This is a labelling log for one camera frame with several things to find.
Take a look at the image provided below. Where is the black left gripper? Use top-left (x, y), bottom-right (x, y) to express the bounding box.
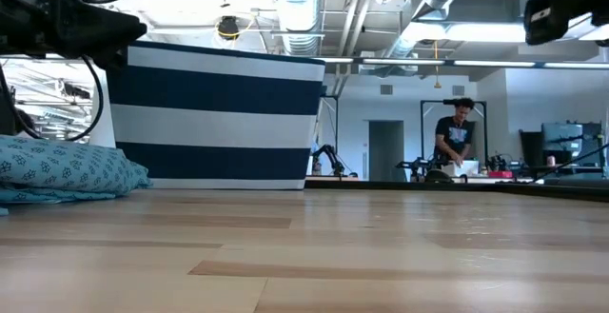
top-left (0, 0), bottom-right (148, 69)

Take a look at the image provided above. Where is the navy white striped fabric basket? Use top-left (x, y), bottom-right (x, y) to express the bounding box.
top-left (107, 40), bottom-right (327, 191)

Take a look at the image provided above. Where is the blue patterned folded cloth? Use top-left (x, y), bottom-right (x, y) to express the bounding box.
top-left (0, 134), bottom-right (153, 205)

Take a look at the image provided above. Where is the computer monitor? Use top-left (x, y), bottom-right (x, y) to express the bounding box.
top-left (540, 121), bottom-right (605, 166)

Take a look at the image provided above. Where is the person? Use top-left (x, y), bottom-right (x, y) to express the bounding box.
top-left (433, 97), bottom-right (476, 167)

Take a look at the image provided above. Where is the ceiling strip light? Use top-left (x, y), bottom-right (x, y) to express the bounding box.
top-left (361, 58), bottom-right (446, 66)

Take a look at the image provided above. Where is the white box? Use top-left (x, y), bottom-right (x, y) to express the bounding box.
top-left (454, 159), bottom-right (481, 178)

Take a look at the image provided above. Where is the dark grey door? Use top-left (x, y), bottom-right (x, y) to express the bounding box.
top-left (368, 120), bottom-right (405, 183)

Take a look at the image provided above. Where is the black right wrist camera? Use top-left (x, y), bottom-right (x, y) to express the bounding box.
top-left (522, 0), bottom-right (571, 47)

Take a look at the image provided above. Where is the yellow hanging cord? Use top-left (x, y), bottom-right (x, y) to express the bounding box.
top-left (432, 41), bottom-right (442, 89)

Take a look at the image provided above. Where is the black table frame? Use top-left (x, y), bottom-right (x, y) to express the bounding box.
top-left (304, 179), bottom-right (609, 204)

